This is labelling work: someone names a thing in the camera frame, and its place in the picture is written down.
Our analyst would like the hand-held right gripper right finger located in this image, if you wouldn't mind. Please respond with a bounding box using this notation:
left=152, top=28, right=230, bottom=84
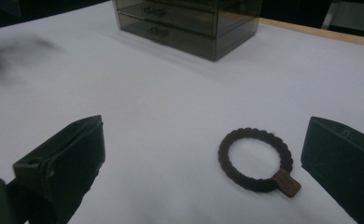
left=301, top=116, right=364, bottom=224

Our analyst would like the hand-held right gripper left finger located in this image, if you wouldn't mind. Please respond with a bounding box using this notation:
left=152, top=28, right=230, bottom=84
left=7, top=115, right=106, bottom=224

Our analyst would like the smoky transparent drawer organizer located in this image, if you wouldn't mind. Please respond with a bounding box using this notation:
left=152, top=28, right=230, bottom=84
left=111, top=0, right=263, bottom=63

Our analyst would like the white table sheet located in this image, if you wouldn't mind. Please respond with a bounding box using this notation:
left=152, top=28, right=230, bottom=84
left=0, top=1, right=364, bottom=224

